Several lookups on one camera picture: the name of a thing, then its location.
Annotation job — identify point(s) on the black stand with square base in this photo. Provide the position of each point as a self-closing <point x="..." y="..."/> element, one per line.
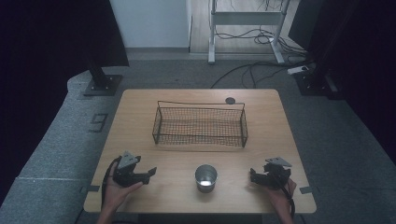
<point x="102" y="83"/>

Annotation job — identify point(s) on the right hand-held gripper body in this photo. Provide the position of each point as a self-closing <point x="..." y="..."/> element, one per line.
<point x="277" y="175"/>

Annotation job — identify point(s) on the white metal desk frame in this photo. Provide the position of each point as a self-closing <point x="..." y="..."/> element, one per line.
<point x="246" y="18"/>

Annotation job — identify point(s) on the person's left hand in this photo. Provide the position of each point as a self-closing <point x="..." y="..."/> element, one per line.
<point x="117" y="194"/>

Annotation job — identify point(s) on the black stand with dark base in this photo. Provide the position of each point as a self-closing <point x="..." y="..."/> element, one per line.
<point x="314" y="82"/>

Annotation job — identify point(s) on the dark curtain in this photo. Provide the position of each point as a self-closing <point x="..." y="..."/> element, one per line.
<point x="358" y="46"/>
<point x="46" y="46"/>

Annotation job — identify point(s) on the black round table cap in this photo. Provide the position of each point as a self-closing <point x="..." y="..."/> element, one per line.
<point x="230" y="100"/>

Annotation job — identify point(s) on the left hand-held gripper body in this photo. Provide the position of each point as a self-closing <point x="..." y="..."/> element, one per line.
<point x="126" y="174"/>

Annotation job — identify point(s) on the white power strip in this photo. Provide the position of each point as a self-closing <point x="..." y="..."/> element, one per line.
<point x="298" y="69"/>

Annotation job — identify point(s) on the silver metal cup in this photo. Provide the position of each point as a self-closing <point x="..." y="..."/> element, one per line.
<point x="205" y="179"/>

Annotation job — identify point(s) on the person's right hand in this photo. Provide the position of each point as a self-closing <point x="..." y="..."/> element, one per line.
<point x="281" y="199"/>

